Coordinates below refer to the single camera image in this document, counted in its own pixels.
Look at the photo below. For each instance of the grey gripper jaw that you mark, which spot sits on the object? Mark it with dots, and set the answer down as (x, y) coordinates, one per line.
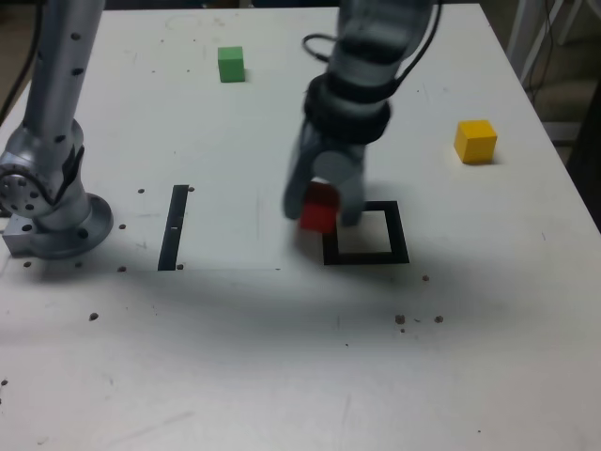
(293, 188)
(349, 183)

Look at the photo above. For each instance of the red cube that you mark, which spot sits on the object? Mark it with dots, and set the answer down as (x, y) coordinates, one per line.
(319, 217)

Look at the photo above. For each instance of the yellow cube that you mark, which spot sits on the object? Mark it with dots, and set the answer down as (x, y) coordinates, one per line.
(474, 145)

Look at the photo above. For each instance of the green cube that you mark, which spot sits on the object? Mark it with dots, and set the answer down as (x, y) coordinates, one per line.
(231, 66)

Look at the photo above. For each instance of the black tape square outline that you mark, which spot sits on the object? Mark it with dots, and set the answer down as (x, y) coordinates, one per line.
(366, 258)

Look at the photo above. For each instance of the black tape strip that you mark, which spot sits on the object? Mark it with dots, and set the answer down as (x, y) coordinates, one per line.
(173, 244)

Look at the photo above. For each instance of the white metal frame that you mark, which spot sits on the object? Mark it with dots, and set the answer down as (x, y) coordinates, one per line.
(515, 33)

